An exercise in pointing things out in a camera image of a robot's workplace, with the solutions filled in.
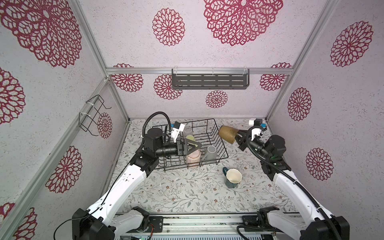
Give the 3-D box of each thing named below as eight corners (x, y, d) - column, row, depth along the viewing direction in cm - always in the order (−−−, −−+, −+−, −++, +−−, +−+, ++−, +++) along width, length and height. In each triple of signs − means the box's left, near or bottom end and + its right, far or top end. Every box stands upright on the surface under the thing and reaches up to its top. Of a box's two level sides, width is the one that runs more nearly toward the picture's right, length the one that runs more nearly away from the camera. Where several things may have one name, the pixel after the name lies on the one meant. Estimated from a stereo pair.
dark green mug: (223, 190, 87) (227, 183, 78) (221, 174, 93) (224, 166, 84) (238, 190, 87) (243, 183, 78) (235, 174, 93) (239, 166, 84)
